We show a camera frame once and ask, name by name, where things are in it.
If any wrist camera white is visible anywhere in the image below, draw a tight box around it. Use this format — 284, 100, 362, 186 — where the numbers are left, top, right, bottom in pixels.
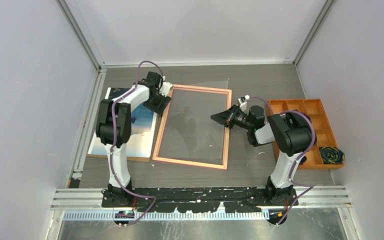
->
237, 95, 250, 112
159, 81, 174, 97

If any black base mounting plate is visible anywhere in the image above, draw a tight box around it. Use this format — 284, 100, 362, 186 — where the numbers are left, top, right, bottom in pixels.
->
100, 186, 298, 214

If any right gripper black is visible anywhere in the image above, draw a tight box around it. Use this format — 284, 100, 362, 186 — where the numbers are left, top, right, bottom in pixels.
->
210, 104, 254, 131

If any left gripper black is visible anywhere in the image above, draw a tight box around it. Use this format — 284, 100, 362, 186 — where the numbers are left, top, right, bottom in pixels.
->
144, 90, 172, 116

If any blue yellow rolled item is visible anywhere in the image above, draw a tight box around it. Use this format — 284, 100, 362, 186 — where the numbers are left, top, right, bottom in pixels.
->
319, 146, 345, 165

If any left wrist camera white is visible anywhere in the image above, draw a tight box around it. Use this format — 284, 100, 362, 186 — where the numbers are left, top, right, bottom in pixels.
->
159, 81, 174, 97

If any orange compartment tray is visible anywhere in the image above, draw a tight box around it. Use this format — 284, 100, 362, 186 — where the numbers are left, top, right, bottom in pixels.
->
266, 99, 345, 170

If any brown backing board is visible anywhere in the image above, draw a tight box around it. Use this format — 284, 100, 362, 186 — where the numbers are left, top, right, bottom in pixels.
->
86, 87, 160, 163

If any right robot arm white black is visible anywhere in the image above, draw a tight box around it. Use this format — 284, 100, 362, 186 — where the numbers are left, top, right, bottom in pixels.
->
210, 105, 317, 205

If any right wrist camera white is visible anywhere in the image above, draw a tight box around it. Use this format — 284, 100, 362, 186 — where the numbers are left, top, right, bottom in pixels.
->
237, 95, 250, 112

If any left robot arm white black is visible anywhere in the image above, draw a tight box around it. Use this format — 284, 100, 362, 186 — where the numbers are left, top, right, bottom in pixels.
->
95, 71, 173, 207

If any aluminium front rail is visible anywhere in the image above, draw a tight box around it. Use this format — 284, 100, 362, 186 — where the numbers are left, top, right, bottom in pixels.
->
51, 185, 352, 213

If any pink wooden picture frame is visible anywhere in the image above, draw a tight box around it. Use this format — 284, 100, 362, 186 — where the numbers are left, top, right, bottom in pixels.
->
152, 84, 233, 171

